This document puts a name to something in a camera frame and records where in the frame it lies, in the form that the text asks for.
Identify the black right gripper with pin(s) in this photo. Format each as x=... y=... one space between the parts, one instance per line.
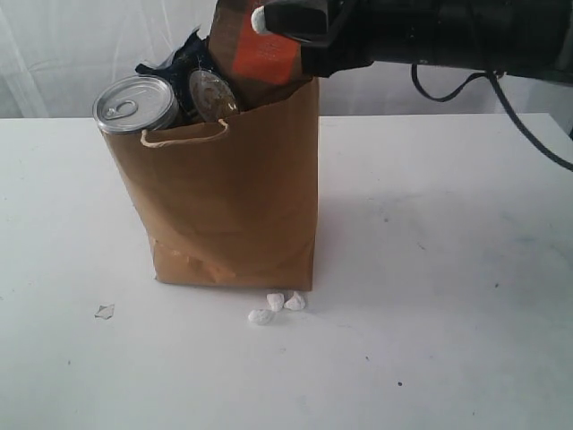
x=338 y=35

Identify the spaghetti package dark blue ends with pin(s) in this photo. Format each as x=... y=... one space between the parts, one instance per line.
x=203 y=94

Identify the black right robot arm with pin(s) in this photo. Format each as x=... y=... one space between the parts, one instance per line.
x=530 y=39

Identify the brown pouch orange label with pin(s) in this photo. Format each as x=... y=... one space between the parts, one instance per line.
x=261 y=69

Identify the brown paper shopping bag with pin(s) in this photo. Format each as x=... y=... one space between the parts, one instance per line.
x=232 y=203

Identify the dark tea can silver lid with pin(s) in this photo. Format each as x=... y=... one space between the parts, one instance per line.
x=136 y=103

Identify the small clear plastic scrap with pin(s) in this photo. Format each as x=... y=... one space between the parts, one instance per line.
x=105 y=312

